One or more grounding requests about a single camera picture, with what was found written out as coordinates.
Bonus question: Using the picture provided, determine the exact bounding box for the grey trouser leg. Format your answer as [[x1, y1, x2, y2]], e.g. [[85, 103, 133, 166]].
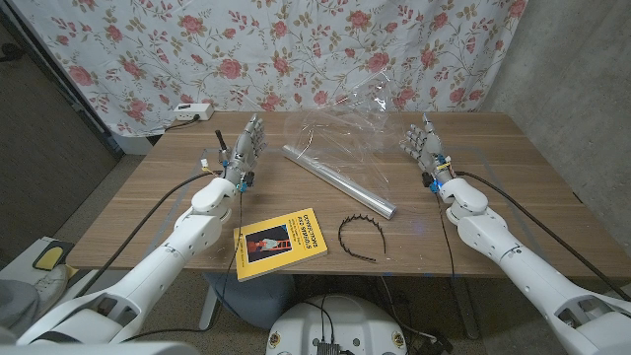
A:
[[0, 278, 40, 341]]

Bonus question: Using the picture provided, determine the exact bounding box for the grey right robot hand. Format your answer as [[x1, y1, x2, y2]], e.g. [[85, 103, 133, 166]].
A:
[[398, 112, 453, 181]]

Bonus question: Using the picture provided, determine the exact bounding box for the thin black left wrist cable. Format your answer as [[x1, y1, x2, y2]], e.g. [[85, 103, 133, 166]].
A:
[[120, 186, 245, 342]]

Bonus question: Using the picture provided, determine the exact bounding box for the black box on floor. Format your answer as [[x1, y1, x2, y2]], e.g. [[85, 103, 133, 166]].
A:
[[408, 332, 455, 355]]

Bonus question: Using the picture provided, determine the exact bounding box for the white power strip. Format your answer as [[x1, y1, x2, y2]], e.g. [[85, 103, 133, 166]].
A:
[[172, 102, 216, 122]]

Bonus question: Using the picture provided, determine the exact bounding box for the yellow pad with black rim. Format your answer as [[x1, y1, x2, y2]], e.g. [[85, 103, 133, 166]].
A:
[[32, 240, 75, 272]]

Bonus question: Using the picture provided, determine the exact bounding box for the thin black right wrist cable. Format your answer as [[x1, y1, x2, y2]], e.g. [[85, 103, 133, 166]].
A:
[[433, 189, 457, 280]]

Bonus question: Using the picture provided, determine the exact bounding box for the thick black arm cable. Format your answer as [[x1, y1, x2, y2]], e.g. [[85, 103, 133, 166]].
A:
[[73, 170, 223, 300], [454, 170, 631, 302]]

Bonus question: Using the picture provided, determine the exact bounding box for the dark grey partition panel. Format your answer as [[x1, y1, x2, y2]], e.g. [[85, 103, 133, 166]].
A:
[[0, 9, 124, 267]]

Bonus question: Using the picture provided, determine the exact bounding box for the black power strip cable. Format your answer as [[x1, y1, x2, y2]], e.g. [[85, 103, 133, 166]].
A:
[[164, 113, 202, 133]]

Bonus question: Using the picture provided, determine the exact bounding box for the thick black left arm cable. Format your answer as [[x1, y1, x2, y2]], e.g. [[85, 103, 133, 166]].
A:
[[73, 170, 223, 300]]

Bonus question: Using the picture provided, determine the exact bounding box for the black cable on robot base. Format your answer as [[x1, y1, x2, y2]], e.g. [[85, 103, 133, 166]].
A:
[[301, 295, 336, 344]]

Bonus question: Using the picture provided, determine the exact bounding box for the floral backdrop cloth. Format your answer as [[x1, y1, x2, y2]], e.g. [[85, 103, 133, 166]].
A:
[[9, 0, 528, 138]]

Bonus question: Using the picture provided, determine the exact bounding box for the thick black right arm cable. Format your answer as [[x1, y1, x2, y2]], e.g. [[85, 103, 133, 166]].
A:
[[454, 170, 631, 302]]

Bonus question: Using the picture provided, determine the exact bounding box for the blue-grey stool under table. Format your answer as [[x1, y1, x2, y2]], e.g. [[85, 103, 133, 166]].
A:
[[204, 272, 297, 330]]

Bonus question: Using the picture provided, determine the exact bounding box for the black toothed hair band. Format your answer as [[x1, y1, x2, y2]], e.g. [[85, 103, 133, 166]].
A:
[[337, 213, 388, 263]]

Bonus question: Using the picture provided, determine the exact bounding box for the yellow book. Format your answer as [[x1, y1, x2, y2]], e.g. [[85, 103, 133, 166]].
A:
[[233, 207, 329, 283]]

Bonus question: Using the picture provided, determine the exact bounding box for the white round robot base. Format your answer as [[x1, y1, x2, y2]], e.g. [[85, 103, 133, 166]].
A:
[[264, 294, 409, 355]]

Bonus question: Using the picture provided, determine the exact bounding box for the white table leg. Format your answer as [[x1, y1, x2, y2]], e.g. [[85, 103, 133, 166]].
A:
[[198, 283, 221, 331]]

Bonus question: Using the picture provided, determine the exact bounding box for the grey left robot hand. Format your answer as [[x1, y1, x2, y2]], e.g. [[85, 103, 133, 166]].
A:
[[224, 112, 268, 174]]

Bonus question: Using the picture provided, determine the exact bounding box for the white floor platform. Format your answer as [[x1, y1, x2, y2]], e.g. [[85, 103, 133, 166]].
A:
[[0, 236, 100, 307]]

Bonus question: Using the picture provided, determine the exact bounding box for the grey finned module on base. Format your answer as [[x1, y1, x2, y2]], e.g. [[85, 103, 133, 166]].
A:
[[315, 338, 342, 355]]

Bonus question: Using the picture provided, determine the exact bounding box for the white shoe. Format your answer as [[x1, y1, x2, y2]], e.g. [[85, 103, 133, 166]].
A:
[[29, 264, 70, 317]]

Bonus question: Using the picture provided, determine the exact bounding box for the transparent cling film sheet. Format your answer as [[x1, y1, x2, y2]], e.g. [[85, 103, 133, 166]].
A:
[[283, 71, 410, 198]]

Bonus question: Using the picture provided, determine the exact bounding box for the silver cling film roll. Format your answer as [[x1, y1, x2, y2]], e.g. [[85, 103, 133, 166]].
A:
[[280, 144, 398, 221]]

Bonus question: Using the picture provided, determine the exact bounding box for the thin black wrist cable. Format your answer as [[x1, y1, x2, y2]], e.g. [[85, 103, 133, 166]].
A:
[[120, 186, 245, 342], [433, 189, 457, 280]]

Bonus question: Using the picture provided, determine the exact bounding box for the grey table leg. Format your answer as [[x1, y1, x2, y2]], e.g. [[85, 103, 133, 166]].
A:
[[448, 276, 480, 340]]

